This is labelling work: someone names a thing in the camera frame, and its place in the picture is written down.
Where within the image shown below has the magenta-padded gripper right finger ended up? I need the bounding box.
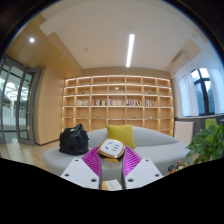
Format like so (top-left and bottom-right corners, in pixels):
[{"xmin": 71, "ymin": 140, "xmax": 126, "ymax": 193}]
[{"xmin": 122, "ymin": 145, "xmax": 164, "ymax": 190}]

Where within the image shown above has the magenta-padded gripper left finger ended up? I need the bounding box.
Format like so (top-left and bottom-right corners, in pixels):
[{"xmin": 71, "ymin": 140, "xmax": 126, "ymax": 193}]
[{"xmin": 60, "ymin": 145, "xmax": 102, "ymax": 190}]

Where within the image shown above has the white charger with gold band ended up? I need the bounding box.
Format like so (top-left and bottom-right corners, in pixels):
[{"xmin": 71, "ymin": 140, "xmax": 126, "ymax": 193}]
[{"xmin": 96, "ymin": 138, "xmax": 127, "ymax": 183}]

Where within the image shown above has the grey curved sofa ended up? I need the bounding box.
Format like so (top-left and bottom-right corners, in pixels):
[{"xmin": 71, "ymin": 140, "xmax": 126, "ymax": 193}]
[{"xmin": 42, "ymin": 125, "xmax": 196, "ymax": 177}]

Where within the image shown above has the black bag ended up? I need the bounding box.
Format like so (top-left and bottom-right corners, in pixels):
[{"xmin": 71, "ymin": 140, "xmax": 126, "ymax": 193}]
[{"xmin": 58, "ymin": 123, "xmax": 90, "ymax": 156}]

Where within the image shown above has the yellow cushion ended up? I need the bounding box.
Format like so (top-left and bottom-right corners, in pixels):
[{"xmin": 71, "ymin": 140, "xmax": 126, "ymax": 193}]
[{"xmin": 106, "ymin": 124, "xmax": 137, "ymax": 150}]

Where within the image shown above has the white radiator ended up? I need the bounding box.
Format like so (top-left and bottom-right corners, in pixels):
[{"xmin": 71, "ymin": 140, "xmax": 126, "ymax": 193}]
[{"xmin": 173, "ymin": 120, "xmax": 195, "ymax": 144}]

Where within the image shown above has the wooden shelf unit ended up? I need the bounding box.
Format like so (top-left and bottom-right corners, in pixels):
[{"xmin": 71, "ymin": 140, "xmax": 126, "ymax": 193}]
[{"xmin": 61, "ymin": 74, "xmax": 175, "ymax": 138}]

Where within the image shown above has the potted green plant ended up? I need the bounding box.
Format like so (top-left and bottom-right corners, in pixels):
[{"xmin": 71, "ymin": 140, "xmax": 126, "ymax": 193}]
[{"xmin": 185, "ymin": 123, "xmax": 224, "ymax": 165}]

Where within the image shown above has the green chair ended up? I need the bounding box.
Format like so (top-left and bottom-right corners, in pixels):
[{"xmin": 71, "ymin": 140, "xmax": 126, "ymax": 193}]
[{"xmin": 204, "ymin": 117, "xmax": 218, "ymax": 131}]

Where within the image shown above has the white sheer curtain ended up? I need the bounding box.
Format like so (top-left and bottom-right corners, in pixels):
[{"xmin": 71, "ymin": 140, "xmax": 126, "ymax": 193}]
[
  {"xmin": 209, "ymin": 68, "xmax": 224, "ymax": 114},
  {"xmin": 178, "ymin": 74, "xmax": 200, "ymax": 118}
]

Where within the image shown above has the grey framed glass door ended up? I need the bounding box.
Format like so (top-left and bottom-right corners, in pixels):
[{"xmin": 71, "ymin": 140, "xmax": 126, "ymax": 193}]
[{"xmin": 0, "ymin": 54, "xmax": 42, "ymax": 147}]

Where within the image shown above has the dark framed window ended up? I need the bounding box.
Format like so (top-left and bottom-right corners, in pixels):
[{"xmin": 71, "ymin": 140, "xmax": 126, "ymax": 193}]
[{"xmin": 190, "ymin": 67, "xmax": 216, "ymax": 116}]

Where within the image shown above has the white air conditioner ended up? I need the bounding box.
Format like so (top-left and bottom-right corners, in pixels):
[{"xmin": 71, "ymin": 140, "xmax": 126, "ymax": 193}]
[{"xmin": 169, "ymin": 51, "xmax": 191, "ymax": 76}]

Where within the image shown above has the long ceiling light strip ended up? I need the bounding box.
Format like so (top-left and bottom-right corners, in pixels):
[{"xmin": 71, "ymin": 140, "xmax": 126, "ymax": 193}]
[{"xmin": 125, "ymin": 33, "xmax": 136, "ymax": 68}]

